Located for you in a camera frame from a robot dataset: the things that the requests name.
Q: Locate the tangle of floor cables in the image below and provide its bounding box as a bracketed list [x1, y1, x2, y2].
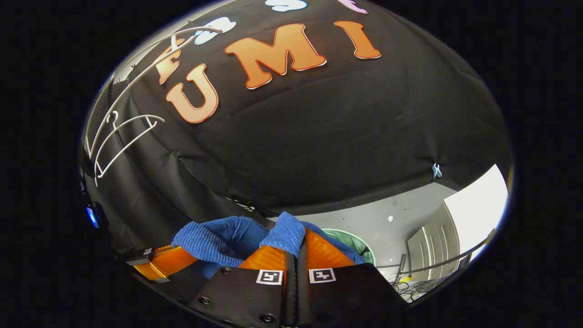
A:
[391, 275, 441, 302]

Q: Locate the blue corduroy jacket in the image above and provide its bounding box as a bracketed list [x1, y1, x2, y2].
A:
[171, 211, 368, 279]

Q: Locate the white clothes hanger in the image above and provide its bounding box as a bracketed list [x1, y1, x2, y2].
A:
[87, 26, 224, 158]
[93, 111, 165, 187]

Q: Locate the green laundry hamper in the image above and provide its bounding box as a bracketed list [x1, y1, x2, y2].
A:
[321, 228, 377, 267]

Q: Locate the small blue light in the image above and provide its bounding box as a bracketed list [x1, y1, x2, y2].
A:
[85, 205, 101, 230]

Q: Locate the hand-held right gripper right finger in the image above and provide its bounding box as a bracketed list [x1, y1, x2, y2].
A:
[296, 227, 409, 328]

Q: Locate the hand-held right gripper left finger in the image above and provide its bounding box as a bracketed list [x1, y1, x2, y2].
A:
[188, 245, 294, 328]

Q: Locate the black clothes rack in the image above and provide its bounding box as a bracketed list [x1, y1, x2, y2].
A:
[376, 230, 497, 276]

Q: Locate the black backdrop cloth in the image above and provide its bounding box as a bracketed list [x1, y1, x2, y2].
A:
[80, 0, 513, 256]

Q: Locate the light panelled door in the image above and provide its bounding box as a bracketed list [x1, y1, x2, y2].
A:
[407, 214, 460, 278]

